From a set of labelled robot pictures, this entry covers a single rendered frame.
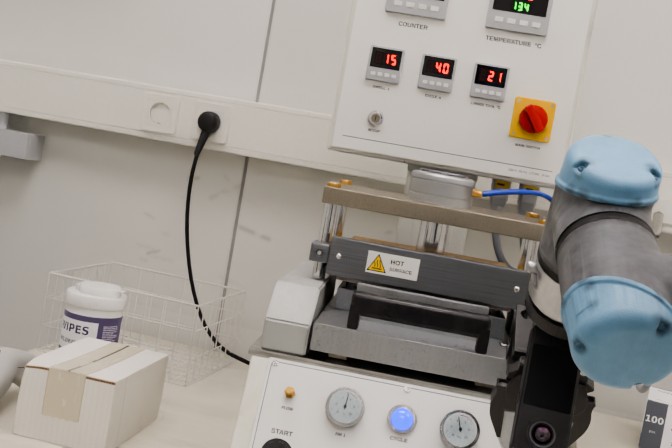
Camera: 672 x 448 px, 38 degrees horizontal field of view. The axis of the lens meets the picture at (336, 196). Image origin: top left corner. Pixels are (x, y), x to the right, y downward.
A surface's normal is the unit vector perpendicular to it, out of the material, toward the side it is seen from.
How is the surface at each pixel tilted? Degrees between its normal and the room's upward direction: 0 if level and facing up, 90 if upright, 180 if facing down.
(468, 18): 90
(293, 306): 41
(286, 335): 90
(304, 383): 65
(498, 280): 90
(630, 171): 35
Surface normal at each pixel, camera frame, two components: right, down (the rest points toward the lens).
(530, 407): -0.04, -0.36
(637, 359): -0.09, 0.61
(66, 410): -0.18, 0.03
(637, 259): 0.10, -0.78
